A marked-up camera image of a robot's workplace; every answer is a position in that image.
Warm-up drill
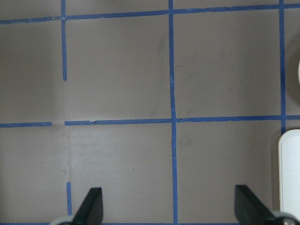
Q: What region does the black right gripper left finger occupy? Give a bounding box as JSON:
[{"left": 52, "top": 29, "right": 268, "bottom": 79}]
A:
[{"left": 72, "top": 187, "right": 104, "bottom": 225}]

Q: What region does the white rectangular tray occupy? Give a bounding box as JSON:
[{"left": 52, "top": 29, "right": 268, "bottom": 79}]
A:
[{"left": 278, "top": 129, "right": 300, "bottom": 218}]

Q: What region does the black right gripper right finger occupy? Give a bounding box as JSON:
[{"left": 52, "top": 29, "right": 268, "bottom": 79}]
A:
[{"left": 235, "top": 185, "right": 278, "bottom": 225}]

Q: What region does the cream round plate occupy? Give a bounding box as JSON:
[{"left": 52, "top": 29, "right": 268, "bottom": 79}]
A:
[{"left": 298, "top": 60, "right": 300, "bottom": 85}]

